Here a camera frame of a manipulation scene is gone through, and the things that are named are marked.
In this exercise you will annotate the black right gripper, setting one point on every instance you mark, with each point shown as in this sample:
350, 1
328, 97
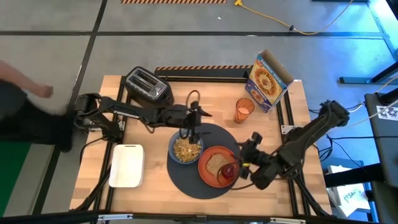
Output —
253, 154

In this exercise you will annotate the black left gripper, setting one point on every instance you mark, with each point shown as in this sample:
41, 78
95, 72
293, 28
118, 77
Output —
180, 115

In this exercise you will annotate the red apple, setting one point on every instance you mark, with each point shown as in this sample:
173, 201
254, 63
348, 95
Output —
229, 171

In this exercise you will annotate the toasted bread slice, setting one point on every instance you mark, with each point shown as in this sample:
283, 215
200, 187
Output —
214, 163

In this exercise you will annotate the honey bunches cereal box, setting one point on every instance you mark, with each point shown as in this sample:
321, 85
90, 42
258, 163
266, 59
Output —
267, 84

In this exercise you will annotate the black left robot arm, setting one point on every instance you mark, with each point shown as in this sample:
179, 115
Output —
124, 110

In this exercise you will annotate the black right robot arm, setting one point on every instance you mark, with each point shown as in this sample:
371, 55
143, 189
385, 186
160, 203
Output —
304, 137

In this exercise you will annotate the orange plate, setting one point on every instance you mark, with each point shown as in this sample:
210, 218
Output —
206, 179

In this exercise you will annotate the cereal flakes heap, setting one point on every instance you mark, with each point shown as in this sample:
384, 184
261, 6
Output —
186, 151

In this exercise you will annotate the light blue bowl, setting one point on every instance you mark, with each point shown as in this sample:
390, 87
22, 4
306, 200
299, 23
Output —
171, 149

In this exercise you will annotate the orange glass tumbler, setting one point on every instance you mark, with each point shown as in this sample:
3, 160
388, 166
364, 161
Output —
244, 110

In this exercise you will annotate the dark round woven placemat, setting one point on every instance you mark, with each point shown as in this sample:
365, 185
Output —
183, 183

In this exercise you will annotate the hazard striped table edge strip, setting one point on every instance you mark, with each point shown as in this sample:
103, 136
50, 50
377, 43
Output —
202, 67

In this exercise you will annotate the black toaster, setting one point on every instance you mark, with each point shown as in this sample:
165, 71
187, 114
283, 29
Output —
146, 84

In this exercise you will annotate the white rectangular dish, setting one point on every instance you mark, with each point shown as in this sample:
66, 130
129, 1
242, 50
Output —
127, 166

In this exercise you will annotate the white cardboard box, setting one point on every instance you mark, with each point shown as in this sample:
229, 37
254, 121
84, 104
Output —
351, 197

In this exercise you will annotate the hazard striped floor tape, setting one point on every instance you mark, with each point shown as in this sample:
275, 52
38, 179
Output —
174, 1

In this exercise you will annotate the black side cart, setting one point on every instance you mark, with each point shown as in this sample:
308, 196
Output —
384, 146

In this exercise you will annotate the person's hand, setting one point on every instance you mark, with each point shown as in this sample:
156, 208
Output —
45, 91

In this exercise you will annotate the white marker tag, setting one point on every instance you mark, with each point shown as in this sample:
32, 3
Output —
388, 112

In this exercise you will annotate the person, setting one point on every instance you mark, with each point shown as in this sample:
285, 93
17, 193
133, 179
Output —
28, 124

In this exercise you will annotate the green floor mat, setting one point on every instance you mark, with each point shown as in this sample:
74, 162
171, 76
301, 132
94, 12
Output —
12, 180

